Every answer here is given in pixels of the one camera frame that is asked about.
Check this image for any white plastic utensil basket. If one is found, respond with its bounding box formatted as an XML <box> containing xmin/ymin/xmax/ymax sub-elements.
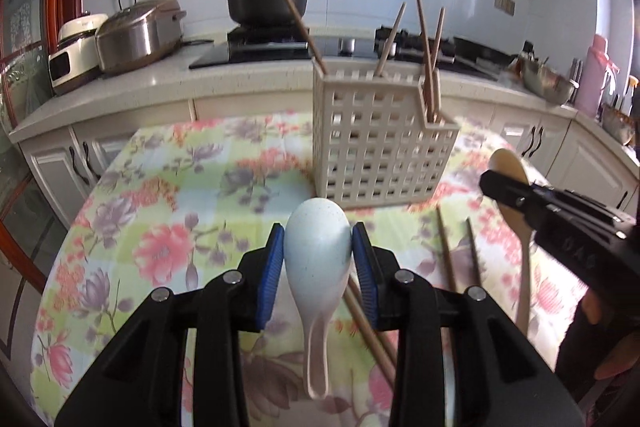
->
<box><xmin>312</xmin><ymin>59</ymin><xmax>460</xmax><ymax>208</ymax></box>

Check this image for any floral tablecloth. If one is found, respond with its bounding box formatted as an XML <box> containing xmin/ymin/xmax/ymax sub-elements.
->
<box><xmin>30</xmin><ymin>109</ymin><xmax>591</xmax><ymax>427</ymax></box>

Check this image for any steel mixing bowl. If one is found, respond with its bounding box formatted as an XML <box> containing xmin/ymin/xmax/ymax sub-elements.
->
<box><xmin>520</xmin><ymin>57</ymin><xmax>576</xmax><ymax>105</ymax></box>

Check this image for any person's right hand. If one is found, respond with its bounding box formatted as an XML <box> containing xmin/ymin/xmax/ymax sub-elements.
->
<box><xmin>580</xmin><ymin>293</ymin><xmax>636</xmax><ymax>380</ymax></box>

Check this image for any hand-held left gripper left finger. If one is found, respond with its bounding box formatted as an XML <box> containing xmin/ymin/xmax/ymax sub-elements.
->
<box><xmin>54</xmin><ymin>222</ymin><xmax>286</xmax><ymax>427</ymax></box>

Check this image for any white small cooker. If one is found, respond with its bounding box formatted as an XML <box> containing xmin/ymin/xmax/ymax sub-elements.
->
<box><xmin>48</xmin><ymin>13</ymin><xmax>108</xmax><ymax>96</ymax></box>

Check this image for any pink thermos bottle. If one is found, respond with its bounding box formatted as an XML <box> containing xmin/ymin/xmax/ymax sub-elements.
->
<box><xmin>575</xmin><ymin>34</ymin><xmax>621</xmax><ymax>118</ymax></box>

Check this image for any silver rice cooker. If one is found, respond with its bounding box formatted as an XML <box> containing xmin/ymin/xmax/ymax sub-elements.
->
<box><xmin>95</xmin><ymin>0</ymin><xmax>187</xmax><ymax>75</ymax></box>

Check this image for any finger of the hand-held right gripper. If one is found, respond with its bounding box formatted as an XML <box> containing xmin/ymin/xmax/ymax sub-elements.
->
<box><xmin>479</xmin><ymin>171</ymin><xmax>547</xmax><ymax>233</ymax></box>

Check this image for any white ceramic spoon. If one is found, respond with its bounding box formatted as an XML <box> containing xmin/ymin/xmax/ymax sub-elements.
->
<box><xmin>284</xmin><ymin>198</ymin><xmax>353</xmax><ymax>399</ymax></box>

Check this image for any black wok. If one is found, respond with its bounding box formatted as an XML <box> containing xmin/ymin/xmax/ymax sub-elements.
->
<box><xmin>452</xmin><ymin>36</ymin><xmax>518</xmax><ymax>65</ymax></box>

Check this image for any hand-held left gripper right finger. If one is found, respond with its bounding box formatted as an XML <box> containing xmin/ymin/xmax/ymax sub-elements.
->
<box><xmin>351</xmin><ymin>222</ymin><xmax>586</xmax><ymax>427</ymax></box>

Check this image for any white lower cabinet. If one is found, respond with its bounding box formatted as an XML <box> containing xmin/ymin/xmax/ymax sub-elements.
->
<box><xmin>20</xmin><ymin>97</ymin><xmax>316</xmax><ymax>228</ymax></box>
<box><xmin>440</xmin><ymin>92</ymin><xmax>640</xmax><ymax>228</ymax></box>

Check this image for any black gas cooktop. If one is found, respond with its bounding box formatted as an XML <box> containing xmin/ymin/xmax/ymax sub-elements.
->
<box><xmin>189</xmin><ymin>24</ymin><xmax>501</xmax><ymax>80</ymax></box>

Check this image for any light wooden spoon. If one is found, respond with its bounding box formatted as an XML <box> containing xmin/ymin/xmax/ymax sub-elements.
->
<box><xmin>487</xmin><ymin>148</ymin><xmax>536</xmax><ymax>338</ymax></box>

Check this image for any brown wooden chopstick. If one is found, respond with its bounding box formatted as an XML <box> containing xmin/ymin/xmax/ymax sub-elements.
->
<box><xmin>342</xmin><ymin>291</ymin><xmax>396</xmax><ymax>384</ymax></box>
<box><xmin>429</xmin><ymin>7</ymin><xmax>446</xmax><ymax>78</ymax></box>
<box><xmin>436</xmin><ymin>207</ymin><xmax>459</xmax><ymax>295</ymax></box>
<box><xmin>276</xmin><ymin>0</ymin><xmax>329</xmax><ymax>76</ymax></box>
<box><xmin>348</xmin><ymin>279</ymin><xmax>397</xmax><ymax>373</ymax></box>
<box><xmin>414</xmin><ymin>0</ymin><xmax>437</xmax><ymax>124</ymax></box>
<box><xmin>376</xmin><ymin>3</ymin><xmax>407</xmax><ymax>76</ymax></box>

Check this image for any small steel pot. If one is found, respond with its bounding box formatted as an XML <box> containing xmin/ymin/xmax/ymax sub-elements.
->
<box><xmin>600</xmin><ymin>103</ymin><xmax>633</xmax><ymax>145</ymax></box>

